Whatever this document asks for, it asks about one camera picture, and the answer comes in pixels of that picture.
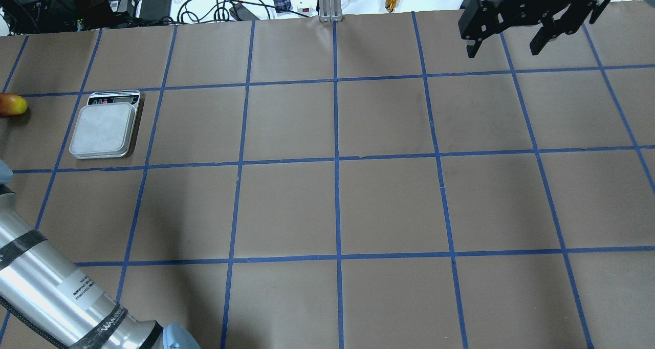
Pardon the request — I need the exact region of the black cable bundle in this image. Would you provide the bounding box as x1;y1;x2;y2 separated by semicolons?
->
177;0;302;24

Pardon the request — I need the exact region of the aluminium frame post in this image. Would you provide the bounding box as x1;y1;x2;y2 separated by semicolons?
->
316;0;342;23

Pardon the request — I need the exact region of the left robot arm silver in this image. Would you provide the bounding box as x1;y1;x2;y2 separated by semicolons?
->
1;163;199;348

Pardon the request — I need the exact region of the white red switch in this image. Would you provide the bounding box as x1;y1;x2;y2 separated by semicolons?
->
296;2;314;16

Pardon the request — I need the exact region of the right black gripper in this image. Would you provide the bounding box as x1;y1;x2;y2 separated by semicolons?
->
458;0;597;58

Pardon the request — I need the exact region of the small blue black box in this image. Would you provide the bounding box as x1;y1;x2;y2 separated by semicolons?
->
272;0;292;14

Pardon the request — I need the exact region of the black electronics pile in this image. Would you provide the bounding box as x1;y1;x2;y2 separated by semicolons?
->
0;0;138;34

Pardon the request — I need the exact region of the red yellow mango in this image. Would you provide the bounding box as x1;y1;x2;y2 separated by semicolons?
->
0;93;28;118

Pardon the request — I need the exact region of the digital kitchen scale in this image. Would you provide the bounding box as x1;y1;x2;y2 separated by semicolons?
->
69;90;141;160

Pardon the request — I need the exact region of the black power adapter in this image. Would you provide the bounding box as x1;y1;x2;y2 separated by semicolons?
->
138;0;172;21

